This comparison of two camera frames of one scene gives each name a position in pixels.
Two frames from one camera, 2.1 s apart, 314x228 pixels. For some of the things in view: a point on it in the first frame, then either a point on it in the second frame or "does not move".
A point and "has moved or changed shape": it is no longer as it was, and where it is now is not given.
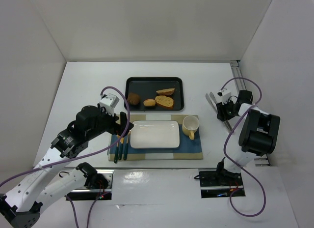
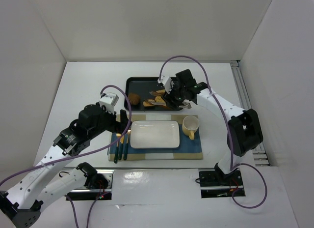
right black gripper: [221, 110] to [173, 98]
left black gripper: [122, 122] does not move
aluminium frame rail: [260, 160] does not move
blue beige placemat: [188, 150] does not move
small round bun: [149, 102] does not move
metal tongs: [211, 99] has moved or changed shape
